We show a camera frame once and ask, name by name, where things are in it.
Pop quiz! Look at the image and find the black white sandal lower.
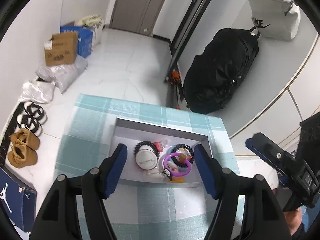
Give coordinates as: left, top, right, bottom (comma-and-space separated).
16, 114, 42, 136

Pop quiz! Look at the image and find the small black white figurine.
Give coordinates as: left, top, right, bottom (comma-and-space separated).
162, 168, 173, 181

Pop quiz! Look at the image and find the black backpack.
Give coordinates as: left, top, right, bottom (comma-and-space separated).
183, 27, 260, 114

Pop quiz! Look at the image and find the black white sandal upper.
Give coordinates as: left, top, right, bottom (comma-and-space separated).
23, 101, 47, 125

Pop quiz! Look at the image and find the white Nike bag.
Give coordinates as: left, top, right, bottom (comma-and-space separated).
248, 0, 301, 41

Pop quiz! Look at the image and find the blue cardboard box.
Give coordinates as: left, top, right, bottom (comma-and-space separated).
60, 25, 93, 58

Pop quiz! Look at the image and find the brown cardboard box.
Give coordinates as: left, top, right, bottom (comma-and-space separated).
44, 31, 78, 67

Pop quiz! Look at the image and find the person's right hand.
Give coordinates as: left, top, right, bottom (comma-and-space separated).
284, 207, 302, 236

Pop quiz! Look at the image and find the black tripod stand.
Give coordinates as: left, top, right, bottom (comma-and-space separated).
164, 0, 212, 109

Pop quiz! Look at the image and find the white round pin badge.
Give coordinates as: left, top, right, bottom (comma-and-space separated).
135, 145, 158, 171

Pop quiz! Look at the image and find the tan boot upper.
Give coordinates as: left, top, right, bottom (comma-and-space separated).
10, 128, 40, 150

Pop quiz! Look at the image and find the teal plaid tablecloth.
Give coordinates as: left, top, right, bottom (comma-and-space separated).
55, 94, 239, 239

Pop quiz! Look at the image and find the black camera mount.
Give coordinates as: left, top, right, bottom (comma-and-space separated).
296, 112, 320, 174

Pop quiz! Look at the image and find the blue Jordan shoe box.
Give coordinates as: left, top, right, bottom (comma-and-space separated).
0, 165, 37, 232

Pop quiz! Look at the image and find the grey plastic mailer bag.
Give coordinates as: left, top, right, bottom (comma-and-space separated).
35, 55, 88, 94

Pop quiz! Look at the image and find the red clear keychain charm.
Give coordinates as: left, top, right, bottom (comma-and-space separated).
154, 139, 171, 152

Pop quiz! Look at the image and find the cream tote bag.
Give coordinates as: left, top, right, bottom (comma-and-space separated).
74, 15, 105, 48

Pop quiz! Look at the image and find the light blue ring bracelet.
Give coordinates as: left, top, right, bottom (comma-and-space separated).
164, 146, 177, 159

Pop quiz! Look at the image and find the tan boot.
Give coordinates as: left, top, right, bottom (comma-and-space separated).
8, 144, 37, 168
10, 128, 40, 150

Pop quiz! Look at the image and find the purple ring bracelet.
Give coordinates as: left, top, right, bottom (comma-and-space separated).
163, 152, 193, 178

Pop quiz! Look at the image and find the grey door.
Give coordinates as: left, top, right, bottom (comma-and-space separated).
110, 0, 165, 36

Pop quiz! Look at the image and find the tan boot lower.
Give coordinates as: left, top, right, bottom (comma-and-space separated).
8, 144, 37, 168

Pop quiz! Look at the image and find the grey cardboard box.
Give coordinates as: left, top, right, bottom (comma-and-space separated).
110, 118, 213, 188

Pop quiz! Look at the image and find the white plastic mailer bag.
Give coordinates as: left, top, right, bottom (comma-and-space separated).
18, 80, 55, 104

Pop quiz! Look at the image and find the black spiral hair tie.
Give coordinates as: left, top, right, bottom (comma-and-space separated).
171, 143, 195, 168
133, 140, 161, 160

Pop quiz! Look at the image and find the black white sandal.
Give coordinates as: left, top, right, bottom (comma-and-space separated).
16, 114, 42, 136
23, 101, 47, 125

